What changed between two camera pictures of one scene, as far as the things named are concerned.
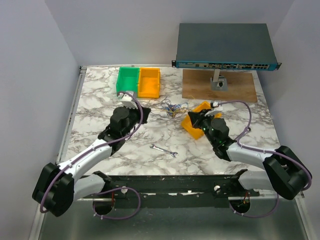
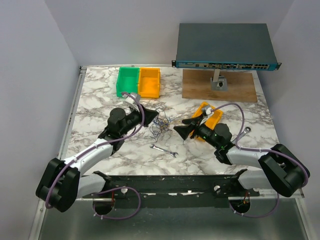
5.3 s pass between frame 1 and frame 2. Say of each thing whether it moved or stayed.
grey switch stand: stayed
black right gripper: moved
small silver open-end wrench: stayed
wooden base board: stayed
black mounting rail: stayed
